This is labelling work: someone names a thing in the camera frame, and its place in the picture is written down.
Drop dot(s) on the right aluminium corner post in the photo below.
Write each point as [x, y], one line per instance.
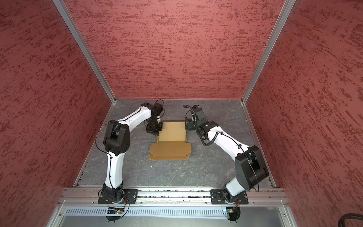
[280, 22]

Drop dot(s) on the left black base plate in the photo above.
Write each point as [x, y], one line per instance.
[128, 196]

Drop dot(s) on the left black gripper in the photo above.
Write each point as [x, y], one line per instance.
[156, 131]

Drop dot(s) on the brown cardboard box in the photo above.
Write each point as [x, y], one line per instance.
[171, 143]

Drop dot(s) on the left aluminium corner post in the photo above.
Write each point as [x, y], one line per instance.
[66, 16]

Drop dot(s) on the aluminium corner post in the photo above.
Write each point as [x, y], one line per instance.
[66, 16]
[280, 22]

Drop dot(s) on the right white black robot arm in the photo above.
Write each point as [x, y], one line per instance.
[250, 165]

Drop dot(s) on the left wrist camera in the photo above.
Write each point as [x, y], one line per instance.
[158, 108]

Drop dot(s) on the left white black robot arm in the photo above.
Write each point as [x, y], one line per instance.
[117, 141]

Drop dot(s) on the black cable bundle corner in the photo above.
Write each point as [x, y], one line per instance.
[349, 216]

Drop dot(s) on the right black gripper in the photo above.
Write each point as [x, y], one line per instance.
[188, 123]

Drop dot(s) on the right controller board with wires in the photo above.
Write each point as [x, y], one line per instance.
[233, 213]

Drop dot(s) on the aluminium front rail frame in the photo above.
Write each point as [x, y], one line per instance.
[173, 197]

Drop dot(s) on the white slotted cable duct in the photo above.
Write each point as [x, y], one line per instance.
[169, 212]

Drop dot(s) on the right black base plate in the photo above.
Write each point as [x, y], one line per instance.
[218, 196]

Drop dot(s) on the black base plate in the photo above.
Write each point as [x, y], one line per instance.
[218, 196]
[128, 196]

